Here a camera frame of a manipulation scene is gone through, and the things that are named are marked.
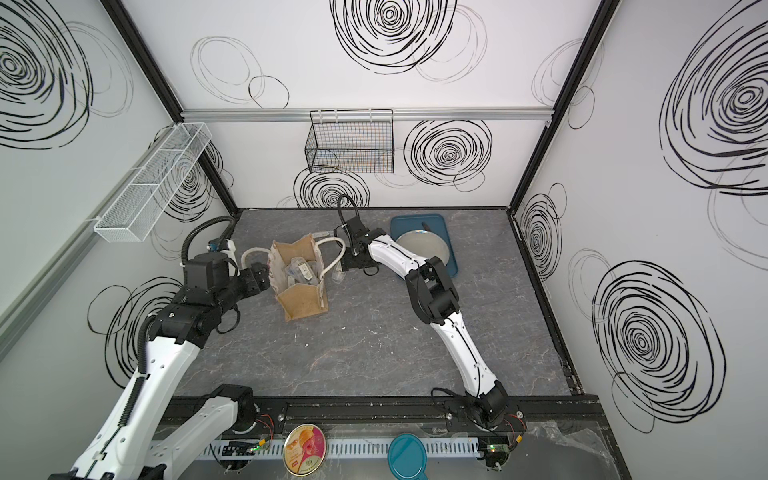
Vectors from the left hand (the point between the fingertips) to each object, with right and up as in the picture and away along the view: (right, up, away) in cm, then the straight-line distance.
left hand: (254, 270), depth 75 cm
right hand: (+22, -1, +28) cm, 35 cm away
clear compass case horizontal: (+6, -2, +17) cm, 18 cm away
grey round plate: (+48, +6, +34) cm, 59 cm away
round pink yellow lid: (+15, -40, -8) cm, 43 cm away
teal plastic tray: (+40, +14, +42) cm, 59 cm away
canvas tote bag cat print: (+7, -10, +14) cm, 19 cm away
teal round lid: (+38, -38, -12) cm, 55 cm away
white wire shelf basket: (-29, +17, +1) cm, 34 cm away
